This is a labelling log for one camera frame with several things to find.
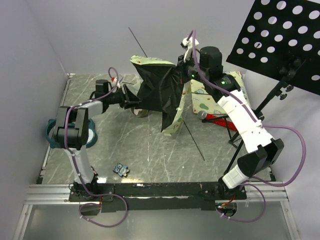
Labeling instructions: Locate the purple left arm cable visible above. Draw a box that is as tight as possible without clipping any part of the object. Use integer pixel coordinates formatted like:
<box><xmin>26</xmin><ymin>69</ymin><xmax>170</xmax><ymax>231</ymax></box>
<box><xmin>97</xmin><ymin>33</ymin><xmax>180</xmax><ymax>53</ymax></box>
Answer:
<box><xmin>63</xmin><ymin>67</ymin><xmax>129</xmax><ymax>228</ymax></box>

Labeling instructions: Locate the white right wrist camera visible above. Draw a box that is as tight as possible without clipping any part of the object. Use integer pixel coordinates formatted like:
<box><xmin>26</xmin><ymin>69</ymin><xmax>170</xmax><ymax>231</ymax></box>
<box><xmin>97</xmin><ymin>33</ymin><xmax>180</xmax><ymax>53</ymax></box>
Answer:
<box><xmin>181</xmin><ymin>36</ymin><xmax>199</xmax><ymax>63</ymax></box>

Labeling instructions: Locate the black music stand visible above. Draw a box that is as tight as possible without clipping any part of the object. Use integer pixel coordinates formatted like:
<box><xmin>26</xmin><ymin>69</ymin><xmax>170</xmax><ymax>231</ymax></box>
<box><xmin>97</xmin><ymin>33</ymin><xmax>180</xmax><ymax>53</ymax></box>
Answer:
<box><xmin>201</xmin><ymin>0</ymin><xmax>320</xmax><ymax>176</ymax></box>

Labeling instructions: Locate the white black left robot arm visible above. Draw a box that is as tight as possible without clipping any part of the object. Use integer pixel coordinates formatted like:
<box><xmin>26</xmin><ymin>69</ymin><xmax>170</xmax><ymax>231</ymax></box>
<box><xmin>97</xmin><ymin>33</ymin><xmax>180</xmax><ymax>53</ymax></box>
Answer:
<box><xmin>53</xmin><ymin>79</ymin><xmax>141</xmax><ymax>201</ymax></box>

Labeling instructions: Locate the red glitter microphone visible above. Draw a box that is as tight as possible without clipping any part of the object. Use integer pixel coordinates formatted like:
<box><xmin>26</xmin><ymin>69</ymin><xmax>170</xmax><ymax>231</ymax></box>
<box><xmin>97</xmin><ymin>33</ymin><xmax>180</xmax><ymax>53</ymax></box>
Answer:
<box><xmin>197</xmin><ymin>110</ymin><xmax>237</xmax><ymax>131</ymax></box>

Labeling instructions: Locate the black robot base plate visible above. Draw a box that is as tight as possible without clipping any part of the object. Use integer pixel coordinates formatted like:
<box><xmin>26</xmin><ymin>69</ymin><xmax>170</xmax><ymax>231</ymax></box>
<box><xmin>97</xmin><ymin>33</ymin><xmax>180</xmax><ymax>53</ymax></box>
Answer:
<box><xmin>68</xmin><ymin>181</ymin><xmax>247</xmax><ymax>213</ymax></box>

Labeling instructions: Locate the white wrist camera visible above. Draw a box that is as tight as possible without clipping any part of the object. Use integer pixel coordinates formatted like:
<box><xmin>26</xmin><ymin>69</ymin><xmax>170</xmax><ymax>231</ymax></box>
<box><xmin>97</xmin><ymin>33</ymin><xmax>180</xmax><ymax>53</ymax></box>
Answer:
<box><xmin>181</xmin><ymin>36</ymin><xmax>199</xmax><ymax>63</ymax></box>
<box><xmin>111</xmin><ymin>77</ymin><xmax>121</xmax><ymax>89</ymax></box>

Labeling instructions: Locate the black tent pole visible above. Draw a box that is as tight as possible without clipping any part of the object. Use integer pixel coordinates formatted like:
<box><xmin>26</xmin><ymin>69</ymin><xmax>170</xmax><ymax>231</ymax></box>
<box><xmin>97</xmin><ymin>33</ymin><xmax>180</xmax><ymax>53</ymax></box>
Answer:
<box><xmin>182</xmin><ymin>120</ymin><xmax>206</xmax><ymax>162</ymax></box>
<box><xmin>128</xmin><ymin>27</ymin><xmax>148</xmax><ymax>58</ymax></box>

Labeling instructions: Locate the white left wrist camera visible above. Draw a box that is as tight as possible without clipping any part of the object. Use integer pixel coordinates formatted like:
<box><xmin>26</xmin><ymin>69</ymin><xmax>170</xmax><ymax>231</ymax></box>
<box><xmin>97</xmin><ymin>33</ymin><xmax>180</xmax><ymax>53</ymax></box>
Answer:
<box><xmin>111</xmin><ymin>77</ymin><xmax>121</xmax><ymax>89</ymax></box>

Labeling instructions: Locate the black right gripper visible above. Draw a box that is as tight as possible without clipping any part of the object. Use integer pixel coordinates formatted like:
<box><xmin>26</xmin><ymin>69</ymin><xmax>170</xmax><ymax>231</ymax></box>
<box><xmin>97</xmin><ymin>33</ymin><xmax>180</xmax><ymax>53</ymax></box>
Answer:
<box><xmin>171</xmin><ymin>52</ymin><xmax>210</xmax><ymax>85</ymax></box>

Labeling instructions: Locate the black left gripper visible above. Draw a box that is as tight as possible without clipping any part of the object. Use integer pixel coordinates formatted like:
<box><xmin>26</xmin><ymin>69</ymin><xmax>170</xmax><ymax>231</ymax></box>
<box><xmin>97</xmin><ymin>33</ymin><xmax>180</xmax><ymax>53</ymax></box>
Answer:
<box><xmin>105</xmin><ymin>84</ymin><xmax>142</xmax><ymax>110</ymax></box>

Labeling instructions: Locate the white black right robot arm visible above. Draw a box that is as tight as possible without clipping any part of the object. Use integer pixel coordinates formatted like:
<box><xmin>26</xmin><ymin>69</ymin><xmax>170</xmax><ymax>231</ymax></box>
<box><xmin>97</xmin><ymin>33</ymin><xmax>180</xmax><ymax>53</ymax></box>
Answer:
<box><xmin>178</xmin><ymin>44</ymin><xmax>284</xmax><ymax>200</ymax></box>

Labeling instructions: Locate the stainless steel pet bowl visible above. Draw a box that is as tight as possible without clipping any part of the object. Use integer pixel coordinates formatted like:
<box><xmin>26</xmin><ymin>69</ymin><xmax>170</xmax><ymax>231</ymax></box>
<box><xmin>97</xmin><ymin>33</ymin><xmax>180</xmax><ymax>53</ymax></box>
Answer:
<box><xmin>130</xmin><ymin>107</ymin><xmax>149</xmax><ymax>118</ymax></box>

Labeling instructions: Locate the green patterned tent mat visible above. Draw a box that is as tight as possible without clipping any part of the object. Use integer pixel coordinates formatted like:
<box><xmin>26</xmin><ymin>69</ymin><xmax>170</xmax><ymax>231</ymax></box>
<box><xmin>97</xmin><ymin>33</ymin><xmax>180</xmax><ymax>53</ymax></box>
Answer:
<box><xmin>188</xmin><ymin>70</ymin><xmax>247</xmax><ymax>115</ymax></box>

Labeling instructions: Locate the green patterned pet tent fabric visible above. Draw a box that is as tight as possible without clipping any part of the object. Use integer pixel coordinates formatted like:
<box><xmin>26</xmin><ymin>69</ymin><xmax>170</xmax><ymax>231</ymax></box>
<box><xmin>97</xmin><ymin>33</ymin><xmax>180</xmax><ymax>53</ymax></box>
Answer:
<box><xmin>130</xmin><ymin>55</ymin><xmax>191</xmax><ymax>136</ymax></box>

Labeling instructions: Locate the blue owl puzzle piece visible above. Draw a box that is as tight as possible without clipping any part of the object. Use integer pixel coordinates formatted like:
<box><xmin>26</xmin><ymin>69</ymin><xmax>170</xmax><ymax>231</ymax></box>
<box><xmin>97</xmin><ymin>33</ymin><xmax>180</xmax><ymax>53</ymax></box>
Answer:
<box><xmin>113</xmin><ymin>162</ymin><xmax>130</xmax><ymax>178</ymax></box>

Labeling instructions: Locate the teal double pet bowl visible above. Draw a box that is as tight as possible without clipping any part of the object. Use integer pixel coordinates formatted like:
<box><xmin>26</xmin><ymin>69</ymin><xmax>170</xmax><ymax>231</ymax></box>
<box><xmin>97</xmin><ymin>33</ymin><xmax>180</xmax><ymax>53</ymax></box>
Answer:
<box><xmin>45</xmin><ymin>117</ymin><xmax>98</xmax><ymax>150</ymax></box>

